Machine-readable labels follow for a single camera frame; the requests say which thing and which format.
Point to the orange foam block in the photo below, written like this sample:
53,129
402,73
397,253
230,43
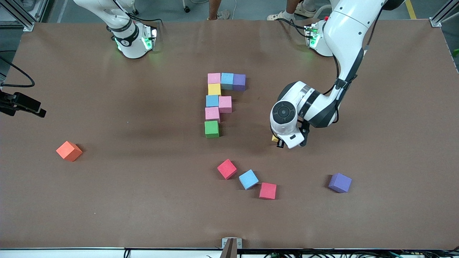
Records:
69,150

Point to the blue foam block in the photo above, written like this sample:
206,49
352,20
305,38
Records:
248,179
212,100
227,80

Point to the grey sneaker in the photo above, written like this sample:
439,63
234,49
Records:
222,15

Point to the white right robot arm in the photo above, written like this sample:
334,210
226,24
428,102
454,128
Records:
132,48

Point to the white sneaker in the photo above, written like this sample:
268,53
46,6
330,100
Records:
304,9
281,16

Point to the brown table cover sheet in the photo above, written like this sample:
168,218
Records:
143,222

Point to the red foam block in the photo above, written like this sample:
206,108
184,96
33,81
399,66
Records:
268,190
226,168

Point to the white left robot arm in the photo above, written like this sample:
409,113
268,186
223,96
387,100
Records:
351,32

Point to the green foam block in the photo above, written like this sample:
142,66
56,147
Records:
211,129

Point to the pink foam block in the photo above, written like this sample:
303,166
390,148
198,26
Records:
225,104
214,78
212,114

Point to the yellow foam block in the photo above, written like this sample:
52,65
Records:
274,138
214,89

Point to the aluminium frame post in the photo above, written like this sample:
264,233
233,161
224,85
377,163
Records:
443,16
25,21

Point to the purple foam block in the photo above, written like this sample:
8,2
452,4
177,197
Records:
239,81
339,182

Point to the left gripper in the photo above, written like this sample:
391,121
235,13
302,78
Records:
280,143

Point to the bare lower leg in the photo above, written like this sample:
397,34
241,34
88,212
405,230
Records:
292,5
214,4

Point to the green object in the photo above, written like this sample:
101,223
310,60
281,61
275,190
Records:
456,53

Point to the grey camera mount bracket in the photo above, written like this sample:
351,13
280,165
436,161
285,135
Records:
231,247

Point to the black chair caster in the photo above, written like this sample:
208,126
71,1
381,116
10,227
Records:
186,9

